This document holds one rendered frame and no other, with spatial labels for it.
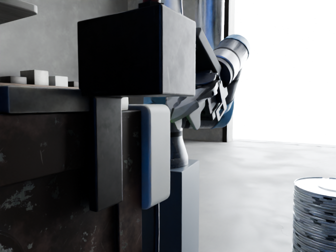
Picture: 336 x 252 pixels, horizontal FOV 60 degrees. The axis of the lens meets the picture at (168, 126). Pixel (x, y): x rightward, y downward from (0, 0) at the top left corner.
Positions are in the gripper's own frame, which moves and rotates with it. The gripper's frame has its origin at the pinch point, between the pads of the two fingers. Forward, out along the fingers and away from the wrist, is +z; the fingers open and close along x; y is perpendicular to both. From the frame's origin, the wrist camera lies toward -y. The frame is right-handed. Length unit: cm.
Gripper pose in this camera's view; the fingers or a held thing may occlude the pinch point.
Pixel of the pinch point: (172, 113)
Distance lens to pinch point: 47.3
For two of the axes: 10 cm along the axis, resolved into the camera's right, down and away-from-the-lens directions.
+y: 2.6, 8.3, 4.9
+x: -8.5, -0.4, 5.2
